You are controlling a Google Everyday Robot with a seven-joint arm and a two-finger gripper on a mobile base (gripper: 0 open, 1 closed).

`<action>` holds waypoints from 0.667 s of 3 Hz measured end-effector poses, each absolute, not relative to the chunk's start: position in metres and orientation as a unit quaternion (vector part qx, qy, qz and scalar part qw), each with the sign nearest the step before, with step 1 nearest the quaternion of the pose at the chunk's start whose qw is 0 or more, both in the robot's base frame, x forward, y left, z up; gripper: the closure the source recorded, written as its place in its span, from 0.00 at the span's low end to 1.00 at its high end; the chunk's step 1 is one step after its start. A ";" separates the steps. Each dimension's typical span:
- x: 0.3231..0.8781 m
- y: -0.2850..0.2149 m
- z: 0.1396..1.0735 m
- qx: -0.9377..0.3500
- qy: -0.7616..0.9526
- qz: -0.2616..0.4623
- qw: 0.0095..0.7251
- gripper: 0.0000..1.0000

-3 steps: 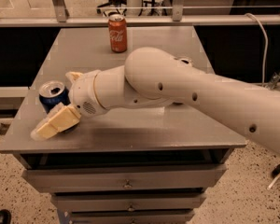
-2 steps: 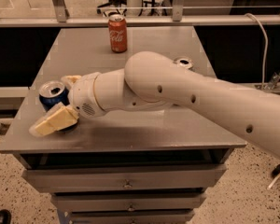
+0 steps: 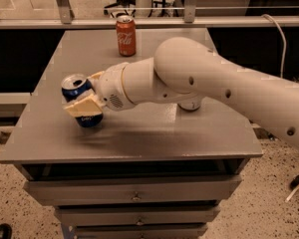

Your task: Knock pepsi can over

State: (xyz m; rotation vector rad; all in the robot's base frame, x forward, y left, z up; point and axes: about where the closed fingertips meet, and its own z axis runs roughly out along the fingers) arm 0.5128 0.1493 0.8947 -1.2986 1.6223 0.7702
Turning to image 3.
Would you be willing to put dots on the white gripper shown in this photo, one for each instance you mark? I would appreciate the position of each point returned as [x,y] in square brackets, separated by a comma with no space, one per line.
[110,85]

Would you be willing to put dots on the blue Pepsi can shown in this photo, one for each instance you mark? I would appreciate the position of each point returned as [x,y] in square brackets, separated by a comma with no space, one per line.
[80,104]

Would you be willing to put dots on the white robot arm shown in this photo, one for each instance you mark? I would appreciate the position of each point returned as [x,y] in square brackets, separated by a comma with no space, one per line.
[183,71]

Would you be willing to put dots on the orange Coca-Cola can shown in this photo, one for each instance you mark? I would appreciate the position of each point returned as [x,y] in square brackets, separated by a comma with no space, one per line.
[126,35]

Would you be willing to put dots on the white green 7UP can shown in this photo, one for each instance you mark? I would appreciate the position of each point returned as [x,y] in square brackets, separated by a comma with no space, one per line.
[190,105]

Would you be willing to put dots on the black office chair base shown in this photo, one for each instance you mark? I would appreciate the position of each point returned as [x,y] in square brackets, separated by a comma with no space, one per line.
[123,0]

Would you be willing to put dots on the grey drawer cabinet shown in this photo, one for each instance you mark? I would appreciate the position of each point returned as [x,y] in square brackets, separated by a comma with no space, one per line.
[153,172]

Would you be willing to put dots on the black shoe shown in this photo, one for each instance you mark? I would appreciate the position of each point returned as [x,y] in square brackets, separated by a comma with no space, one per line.
[5,231]

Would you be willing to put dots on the black white caster leg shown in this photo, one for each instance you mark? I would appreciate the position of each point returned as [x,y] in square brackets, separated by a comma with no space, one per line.
[294,186]

